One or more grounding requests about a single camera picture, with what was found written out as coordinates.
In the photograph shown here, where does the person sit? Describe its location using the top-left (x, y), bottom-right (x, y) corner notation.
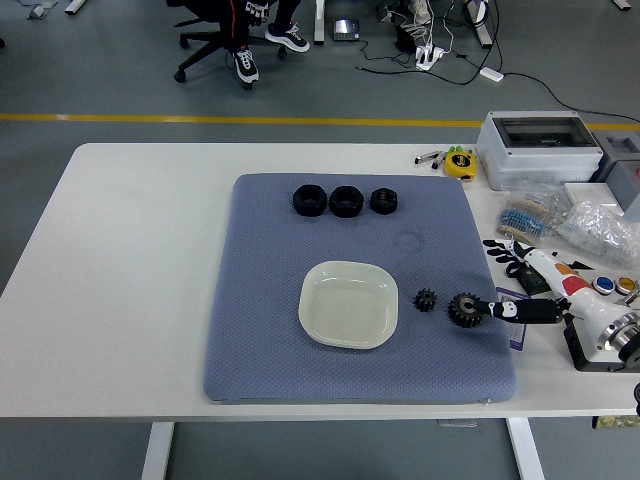
top-left (227, 0), bottom-right (311, 84)

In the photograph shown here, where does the white square plate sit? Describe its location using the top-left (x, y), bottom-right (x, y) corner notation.
top-left (298, 260), bottom-right (400, 350)

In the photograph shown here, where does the black plastic bracket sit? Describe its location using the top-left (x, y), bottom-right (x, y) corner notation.
top-left (504, 259), bottom-right (551, 297)

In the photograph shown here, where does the grey electrical enclosure box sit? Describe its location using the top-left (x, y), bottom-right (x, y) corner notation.
top-left (475, 110), bottom-right (605, 192)

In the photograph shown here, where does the black office chair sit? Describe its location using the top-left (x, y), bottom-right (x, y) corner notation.
top-left (167, 0), bottom-right (289, 91)

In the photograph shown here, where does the bag of blue resistors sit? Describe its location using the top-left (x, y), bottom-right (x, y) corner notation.
top-left (496, 184), bottom-right (571, 246)

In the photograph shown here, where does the black desk phone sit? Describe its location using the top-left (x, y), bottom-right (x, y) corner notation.
top-left (332, 18), bottom-right (362, 42)

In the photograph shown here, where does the small black hex nut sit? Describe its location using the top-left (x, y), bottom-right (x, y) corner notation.
top-left (370, 187), bottom-right (399, 216)

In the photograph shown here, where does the black silver marker pen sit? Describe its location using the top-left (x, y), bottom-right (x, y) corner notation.
top-left (413, 151), bottom-right (446, 170)

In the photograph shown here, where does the small black gear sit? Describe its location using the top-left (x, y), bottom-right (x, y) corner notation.
top-left (413, 288), bottom-right (440, 314)

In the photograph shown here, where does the large black gear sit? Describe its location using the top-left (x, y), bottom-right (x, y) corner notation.
top-left (447, 293), bottom-right (484, 330)

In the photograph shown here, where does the large black hex nut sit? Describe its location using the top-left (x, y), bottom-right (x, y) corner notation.
top-left (292, 184), bottom-right (329, 218)
top-left (328, 185), bottom-right (365, 218)

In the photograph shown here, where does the blue-grey textured mat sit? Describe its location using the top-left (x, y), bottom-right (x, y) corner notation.
top-left (202, 172), bottom-right (521, 404)

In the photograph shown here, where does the white flat box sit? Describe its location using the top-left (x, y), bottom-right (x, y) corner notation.
top-left (564, 182), bottom-right (626, 217)

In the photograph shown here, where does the bag of clear small parts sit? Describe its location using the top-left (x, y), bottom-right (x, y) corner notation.
top-left (557, 200), bottom-right (640, 271)

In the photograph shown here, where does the yellow tape measure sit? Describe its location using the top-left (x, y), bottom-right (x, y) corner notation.
top-left (443, 151), bottom-right (478, 180)

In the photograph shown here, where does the purple-edged label card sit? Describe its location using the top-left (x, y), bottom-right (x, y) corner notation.
top-left (496, 286), bottom-right (531, 351)

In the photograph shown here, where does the push-button control box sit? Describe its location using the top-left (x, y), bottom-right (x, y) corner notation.
top-left (563, 272), bottom-right (640, 374)

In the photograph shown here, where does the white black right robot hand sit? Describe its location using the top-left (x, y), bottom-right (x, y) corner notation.
top-left (469, 238), bottom-right (626, 331)

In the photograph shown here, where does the white table leg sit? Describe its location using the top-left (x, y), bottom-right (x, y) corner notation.
top-left (505, 417), bottom-right (546, 480)
top-left (141, 422), bottom-right (175, 480)

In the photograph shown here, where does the white power strip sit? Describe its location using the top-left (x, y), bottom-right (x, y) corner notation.
top-left (415, 44), bottom-right (445, 71)

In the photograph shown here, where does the black floor cable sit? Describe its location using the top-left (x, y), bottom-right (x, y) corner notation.
top-left (502, 72), bottom-right (640, 124)

